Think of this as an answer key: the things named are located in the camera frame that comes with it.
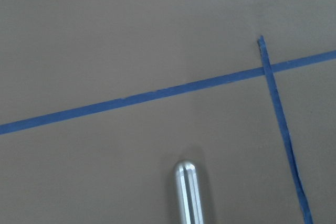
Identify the steel muddler black tip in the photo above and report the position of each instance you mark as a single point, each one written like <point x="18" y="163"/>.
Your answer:
<point x="188" y="192"/>

